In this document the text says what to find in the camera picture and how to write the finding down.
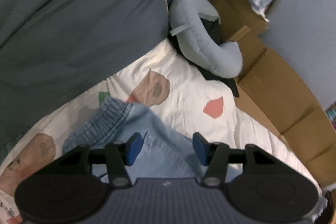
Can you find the light blue denim pants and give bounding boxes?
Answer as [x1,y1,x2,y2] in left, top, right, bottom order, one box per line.
[62,97,207,182]

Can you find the cream bear print bedsheet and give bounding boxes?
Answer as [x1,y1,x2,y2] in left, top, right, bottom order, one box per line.
[1,40,311,223]

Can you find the brown cardboard sheet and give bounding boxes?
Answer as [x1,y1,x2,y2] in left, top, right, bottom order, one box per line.
[211,0,335,190]

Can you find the grey neck pillow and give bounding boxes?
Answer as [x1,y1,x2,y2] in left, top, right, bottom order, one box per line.
[169,0,243,79]

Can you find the black cloth under pillow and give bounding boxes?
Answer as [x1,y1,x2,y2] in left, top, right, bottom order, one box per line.
[167,15,240,98]

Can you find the dark grey quilt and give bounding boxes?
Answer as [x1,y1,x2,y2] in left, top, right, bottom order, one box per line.
[1,0,169,157]

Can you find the grey upholstered headboard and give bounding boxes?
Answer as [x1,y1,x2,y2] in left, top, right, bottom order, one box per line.
[261,0,335,109]

